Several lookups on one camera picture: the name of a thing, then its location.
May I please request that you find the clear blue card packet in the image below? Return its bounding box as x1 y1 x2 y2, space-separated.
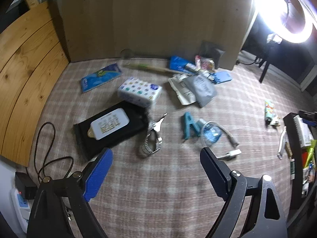
203 126 222 145

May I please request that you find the pine wood board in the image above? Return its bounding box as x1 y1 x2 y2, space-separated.
0 1 71 166

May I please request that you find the ring light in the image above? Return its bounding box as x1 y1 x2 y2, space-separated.
253 0 317 44

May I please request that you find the silver metal wristwatch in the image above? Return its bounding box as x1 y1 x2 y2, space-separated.
139 129 163 158

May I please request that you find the teal clothespin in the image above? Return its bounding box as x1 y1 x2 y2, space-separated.
182 111 202 140

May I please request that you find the colourful printed tube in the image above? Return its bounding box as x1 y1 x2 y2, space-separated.
264 100 279 127

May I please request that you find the grey cosmetic tube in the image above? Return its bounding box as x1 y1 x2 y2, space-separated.
277 126 288 159

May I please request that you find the checked cloth covered desktop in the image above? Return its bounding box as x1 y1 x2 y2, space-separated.
25 57 317 238

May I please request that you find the white usb cable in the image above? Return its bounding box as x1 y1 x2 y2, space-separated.
201 120 242 160

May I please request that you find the blue foil packet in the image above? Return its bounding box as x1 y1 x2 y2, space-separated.
170 56 199 75

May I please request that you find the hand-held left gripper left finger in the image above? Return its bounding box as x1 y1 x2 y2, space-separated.
27 147 113 238

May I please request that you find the beige backboard panel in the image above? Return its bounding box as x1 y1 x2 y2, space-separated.
51 0 255 71

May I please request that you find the black wet wipes pack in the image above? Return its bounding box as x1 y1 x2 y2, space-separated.
73 100 150 161

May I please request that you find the black power adapter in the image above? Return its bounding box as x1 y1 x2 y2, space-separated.
15 172 37 200

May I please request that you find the grey plastic pouch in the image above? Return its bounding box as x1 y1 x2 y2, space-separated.
184 74 217 107

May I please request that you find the metal nail clipper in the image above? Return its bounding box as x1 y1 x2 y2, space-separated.
149 113 168 132

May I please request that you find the black adapter cable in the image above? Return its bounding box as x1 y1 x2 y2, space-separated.
33 122 74 181

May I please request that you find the blue phone case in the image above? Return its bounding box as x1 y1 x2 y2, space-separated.
210 71 233 85

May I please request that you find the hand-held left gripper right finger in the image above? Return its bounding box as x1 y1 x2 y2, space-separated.
200 147 288 238

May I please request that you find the grey foil sachet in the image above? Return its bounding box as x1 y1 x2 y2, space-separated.
199 41 226 70

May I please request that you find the black organizer box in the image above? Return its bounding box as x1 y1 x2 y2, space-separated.
283 110 317 211

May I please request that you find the white dotted tissue pack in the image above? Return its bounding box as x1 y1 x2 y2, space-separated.
117 77 162 108

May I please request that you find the blue frog print packet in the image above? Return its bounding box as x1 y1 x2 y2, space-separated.
81 63 122 93

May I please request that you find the red white snack pack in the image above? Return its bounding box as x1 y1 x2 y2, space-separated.
195 55 215 71

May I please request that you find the white paper wad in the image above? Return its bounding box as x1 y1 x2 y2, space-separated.
267 33 283 44

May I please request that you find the white power strip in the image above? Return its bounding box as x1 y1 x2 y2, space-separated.
10 188 31 233

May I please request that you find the black stand cable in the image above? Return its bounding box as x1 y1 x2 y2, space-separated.
237 54 263 66

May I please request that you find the white cardboard box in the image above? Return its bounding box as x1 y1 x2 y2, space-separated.
293 115 314 148

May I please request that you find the white crumpled wrapper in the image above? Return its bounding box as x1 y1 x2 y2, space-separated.
168 74 199 106

